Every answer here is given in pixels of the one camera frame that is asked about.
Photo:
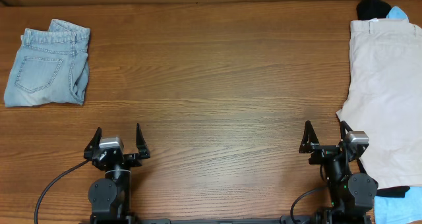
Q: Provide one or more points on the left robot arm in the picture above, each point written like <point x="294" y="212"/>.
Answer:
<point x="110" y="197"/>

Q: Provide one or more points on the light blue shirt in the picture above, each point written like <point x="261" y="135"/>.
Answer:
<point x="397" y="207"/>

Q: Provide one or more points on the beige cotton shorts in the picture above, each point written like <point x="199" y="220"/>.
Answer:
<point x="358" y="108"/>

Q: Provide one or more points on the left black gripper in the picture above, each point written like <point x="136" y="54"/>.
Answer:
<point x="132" y="155"/>

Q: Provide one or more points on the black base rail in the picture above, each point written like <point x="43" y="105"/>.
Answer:
<point x="285" y="219"/>

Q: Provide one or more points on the folded light blue jeans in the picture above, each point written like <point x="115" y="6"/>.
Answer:
<point x="50" y="66"/>

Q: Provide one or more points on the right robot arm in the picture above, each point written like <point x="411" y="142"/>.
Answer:
<point x="351" y="194"/>

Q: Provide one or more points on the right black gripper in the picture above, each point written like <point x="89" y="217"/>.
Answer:
<point x="323" y="152"/>

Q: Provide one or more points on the black printed shirt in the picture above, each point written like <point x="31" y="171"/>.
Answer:
<point x="369" y="9"/>

